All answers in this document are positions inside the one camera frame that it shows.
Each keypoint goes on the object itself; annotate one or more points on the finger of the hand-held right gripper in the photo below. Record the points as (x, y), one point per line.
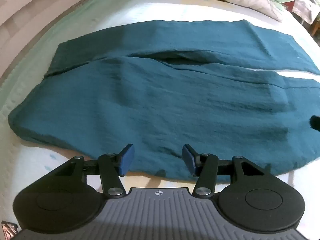
(315, 122)

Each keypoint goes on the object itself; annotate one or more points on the bed with white quilted sheet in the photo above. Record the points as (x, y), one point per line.
(82, 17)

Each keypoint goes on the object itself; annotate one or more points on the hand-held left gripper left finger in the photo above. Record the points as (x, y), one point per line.
(126, 158)

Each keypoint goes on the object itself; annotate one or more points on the beige wooden headboard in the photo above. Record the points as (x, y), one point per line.
(30, 12)

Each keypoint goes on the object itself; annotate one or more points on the teal pants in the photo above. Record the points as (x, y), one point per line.
(160, 100)

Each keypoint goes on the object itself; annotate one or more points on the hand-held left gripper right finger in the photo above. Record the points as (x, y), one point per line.
(189, 158)

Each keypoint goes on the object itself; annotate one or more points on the red patterned object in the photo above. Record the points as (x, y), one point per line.
(8, 230)

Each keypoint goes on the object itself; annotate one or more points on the printed cloth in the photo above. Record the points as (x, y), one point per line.
(306, 2)

